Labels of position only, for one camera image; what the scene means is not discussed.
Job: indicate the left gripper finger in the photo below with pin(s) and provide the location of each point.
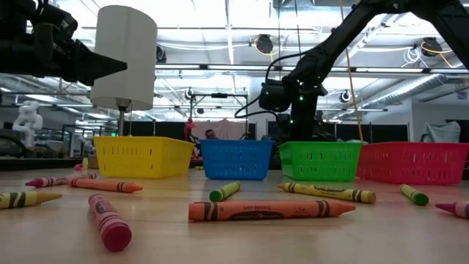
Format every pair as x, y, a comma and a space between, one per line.
95, 64

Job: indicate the yellow-green crayon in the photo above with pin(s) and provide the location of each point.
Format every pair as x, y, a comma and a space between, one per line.
199, 168
225, 190
414, 194

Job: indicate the orange crayon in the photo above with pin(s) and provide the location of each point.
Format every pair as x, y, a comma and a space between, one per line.
271, 210
102, 185

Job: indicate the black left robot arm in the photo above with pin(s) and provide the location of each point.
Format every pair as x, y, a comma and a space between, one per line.
14, 11

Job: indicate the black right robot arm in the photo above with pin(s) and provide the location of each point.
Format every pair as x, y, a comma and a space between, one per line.
329, 47

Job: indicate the white shade table lamp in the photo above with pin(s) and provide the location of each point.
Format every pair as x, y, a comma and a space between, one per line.
124, 55

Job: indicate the green plastic basket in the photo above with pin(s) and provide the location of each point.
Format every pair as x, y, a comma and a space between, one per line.
318, 161

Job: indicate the white robot figure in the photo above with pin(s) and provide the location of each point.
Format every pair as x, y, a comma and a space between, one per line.
27, 121

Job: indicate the pink cloth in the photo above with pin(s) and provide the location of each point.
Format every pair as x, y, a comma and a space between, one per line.
231, 129

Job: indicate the black partition panel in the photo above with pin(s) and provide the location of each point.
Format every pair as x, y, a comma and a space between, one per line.
381, 132
157, 129

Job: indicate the blue plastic basket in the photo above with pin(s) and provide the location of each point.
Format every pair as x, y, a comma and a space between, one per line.
234, 159

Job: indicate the person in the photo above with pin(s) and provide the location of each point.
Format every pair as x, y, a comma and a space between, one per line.
211, 134

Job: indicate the yellow plastic basket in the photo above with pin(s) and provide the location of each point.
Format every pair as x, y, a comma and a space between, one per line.
143, 157

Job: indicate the red object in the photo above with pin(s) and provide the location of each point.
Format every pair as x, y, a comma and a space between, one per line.
189, 128

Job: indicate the red plastic basket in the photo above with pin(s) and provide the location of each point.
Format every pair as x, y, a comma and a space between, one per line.
414, 163

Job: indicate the grey cloth covered object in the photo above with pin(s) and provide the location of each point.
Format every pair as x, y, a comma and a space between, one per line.
441, 132

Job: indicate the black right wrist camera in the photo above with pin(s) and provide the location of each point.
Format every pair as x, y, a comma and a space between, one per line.
275, 96

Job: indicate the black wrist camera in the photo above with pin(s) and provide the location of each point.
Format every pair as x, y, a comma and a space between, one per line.
58, 20
275, 96

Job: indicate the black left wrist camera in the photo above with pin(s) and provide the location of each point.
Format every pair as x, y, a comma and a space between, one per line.
58, 20

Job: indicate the black metal frame stand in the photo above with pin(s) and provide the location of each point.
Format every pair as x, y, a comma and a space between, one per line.
219, 95

